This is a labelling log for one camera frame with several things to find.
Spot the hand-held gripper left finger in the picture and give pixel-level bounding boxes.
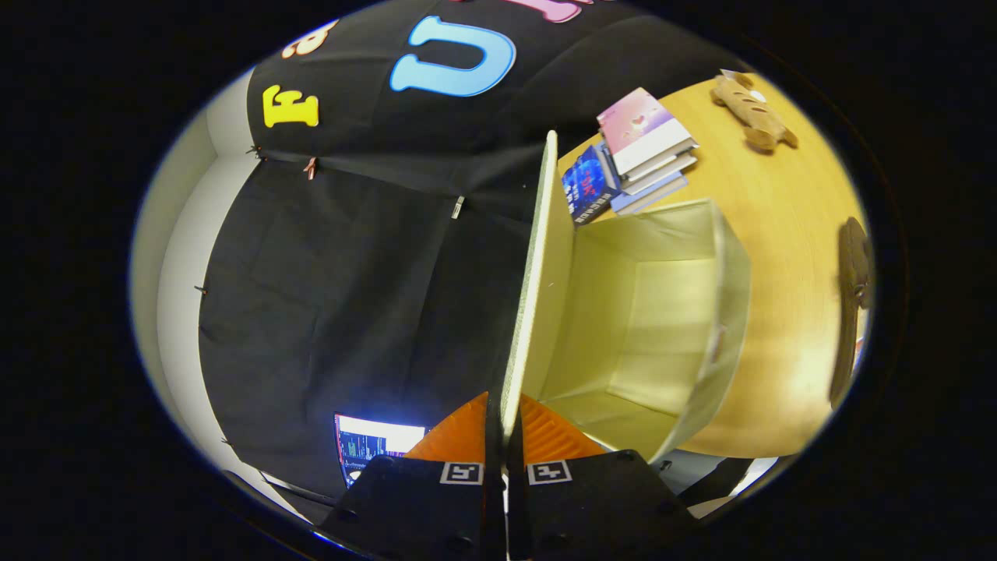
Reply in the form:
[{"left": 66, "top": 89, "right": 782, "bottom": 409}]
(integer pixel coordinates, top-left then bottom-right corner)
[{"left": 315, "top": 391, "right": 506, "bottom": 561}]

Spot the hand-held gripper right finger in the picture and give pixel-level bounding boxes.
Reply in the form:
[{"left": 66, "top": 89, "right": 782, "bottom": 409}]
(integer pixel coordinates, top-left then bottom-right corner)
[{"left": 506, "top": 393, "right": 706, "bottom": 561}]

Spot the pale green fabric storage box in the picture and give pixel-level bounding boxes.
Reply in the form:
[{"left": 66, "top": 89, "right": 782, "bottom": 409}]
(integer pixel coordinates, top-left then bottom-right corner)
[{"left": 498, "top": 130, "right": 752, "bottom": 464}]

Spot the brown fuzzy shoe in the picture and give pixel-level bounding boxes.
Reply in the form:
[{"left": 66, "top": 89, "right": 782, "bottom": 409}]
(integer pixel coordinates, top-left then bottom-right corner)
[{"left": 828, "top": 217, "right": 875, "bottom": 410}]

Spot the computer monitor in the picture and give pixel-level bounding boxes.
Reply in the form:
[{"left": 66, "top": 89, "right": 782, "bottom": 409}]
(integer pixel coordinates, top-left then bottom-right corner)
[{"left": 335, "top": 413, "right": 428, "bottom": 489}]

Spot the dark blue book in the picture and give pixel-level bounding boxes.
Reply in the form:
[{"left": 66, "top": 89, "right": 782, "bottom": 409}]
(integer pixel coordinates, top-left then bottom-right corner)
[{"left": 561, "top": 143, "right": 624, "bottom": 227}]

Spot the pale blue book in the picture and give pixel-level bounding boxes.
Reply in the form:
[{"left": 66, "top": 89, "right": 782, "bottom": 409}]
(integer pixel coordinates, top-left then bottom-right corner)
[{"left": 610, "top": 173, "right": 690, "bottom": 216}]

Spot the grey cover book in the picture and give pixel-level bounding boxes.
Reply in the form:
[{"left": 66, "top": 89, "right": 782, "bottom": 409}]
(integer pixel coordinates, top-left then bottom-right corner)
[{"left": 619, "top": 152, "right": 699, "bottom": 196}]

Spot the pink cover book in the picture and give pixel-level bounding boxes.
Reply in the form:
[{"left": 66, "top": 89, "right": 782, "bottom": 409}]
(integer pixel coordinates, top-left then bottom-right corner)
[{"left": 597, "top": 86, "right": 699, "bottom": 178}]

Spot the brown bread plush toy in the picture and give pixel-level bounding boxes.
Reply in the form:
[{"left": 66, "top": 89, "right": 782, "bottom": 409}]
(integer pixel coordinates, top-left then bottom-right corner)
[{"left": 709, "top": 70, "right": 799, "bottom": 153}]

